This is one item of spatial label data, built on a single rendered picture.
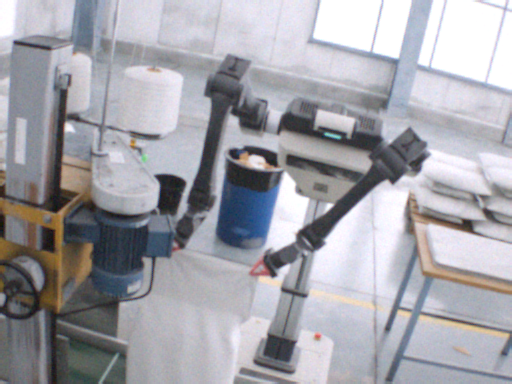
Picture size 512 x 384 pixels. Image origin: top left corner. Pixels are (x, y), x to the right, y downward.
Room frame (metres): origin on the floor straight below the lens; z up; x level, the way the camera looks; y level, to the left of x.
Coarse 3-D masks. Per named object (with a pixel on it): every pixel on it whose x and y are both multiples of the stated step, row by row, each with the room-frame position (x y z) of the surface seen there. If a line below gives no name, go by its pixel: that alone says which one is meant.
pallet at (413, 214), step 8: (408, 192) 5.46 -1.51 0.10; (408, 200) 5.37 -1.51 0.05; (416, 200) 5.18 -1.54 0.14; (416, 208) 4.96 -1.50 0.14; (408, 216) 5.01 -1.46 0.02; (416, 216) 4.75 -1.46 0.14; (424, 216) 4.80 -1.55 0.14; (432, 224) 4.65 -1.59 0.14; (440, 224) 4.68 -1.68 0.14; (448, 224) 4.72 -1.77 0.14; (456, 224) 4.79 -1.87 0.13; (464, 224) 4.81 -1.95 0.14; (464, 232) 4.61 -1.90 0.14; (472, 232) 4.65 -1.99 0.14; (496, 240) 4.58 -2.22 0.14
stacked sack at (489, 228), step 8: (488, 216) 4.83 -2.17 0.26; (472, 224) 4.72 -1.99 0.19; (480, 224) 4.63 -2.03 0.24; (488, 224) 4.64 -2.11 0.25; (496, 224) 4.65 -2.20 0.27; (504, 224) 4.68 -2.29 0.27; (480, 232) 4.56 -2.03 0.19; (488, 232) 4.55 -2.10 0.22; (496, 232) 4.55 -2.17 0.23; (504, 232) 4.56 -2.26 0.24; (504, 240) 4.52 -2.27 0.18
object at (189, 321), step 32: (192, 256) 1.67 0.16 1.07; (160, 288) 1.68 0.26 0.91; (192, 288) 1.67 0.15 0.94; (224, 288) 1.66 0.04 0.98; (256, 288) 1.65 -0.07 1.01; (160, 320) 1.62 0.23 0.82; (192, 320) 1.63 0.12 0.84; (224, 320) 1.64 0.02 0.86; (128, 352) 1.63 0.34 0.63; (160, 352) 1.60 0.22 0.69; (192, 352) 1.59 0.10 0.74; (224, 352) 1.60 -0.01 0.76
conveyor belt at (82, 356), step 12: (72, 348) 1.86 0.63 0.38; (84, 348) 1.88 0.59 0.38; (96, 348) 1.90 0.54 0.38; (72, 360) 1.78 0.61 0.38; (84, 360) 1.80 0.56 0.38; (96, 360) 1.82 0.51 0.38; (108, 360) 1.84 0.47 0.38; (120, 360) 1.86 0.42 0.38; (72, 372) 1.71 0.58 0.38; (84, 372) 1.73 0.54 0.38; (96, 372) 1.75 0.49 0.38; (108, 372) 1.77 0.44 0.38; (120, 372) 1.79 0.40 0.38
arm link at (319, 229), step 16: (384, 144) 1.53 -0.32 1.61; (368, 176) 1.53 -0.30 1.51; (384, 176) 1.51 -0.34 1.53; (400, 176) 1.49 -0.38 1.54; (352, 192) 1.56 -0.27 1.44; (368, 192) 1.54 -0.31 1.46; (336, 208) 1.58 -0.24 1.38; (352, 208) 1.57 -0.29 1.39; (320, 224) 1.60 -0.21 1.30; (336, 224) 1.60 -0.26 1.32; (320, 240) 1.60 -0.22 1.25
